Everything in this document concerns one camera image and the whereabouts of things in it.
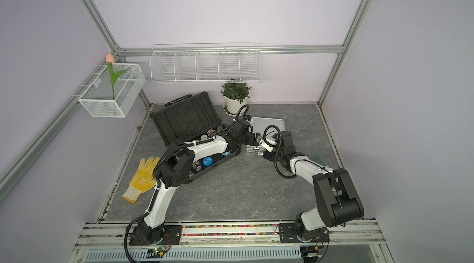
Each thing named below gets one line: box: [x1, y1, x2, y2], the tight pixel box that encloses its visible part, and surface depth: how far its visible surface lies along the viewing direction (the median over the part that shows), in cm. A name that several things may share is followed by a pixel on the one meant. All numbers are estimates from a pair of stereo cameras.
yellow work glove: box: [121, 156, 161, 204], surface depth 90 cm
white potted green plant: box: [220, 82, 252, 118], surface depth 107 cm
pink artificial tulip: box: [106, 53, 125, 101], surface depth 87 cm
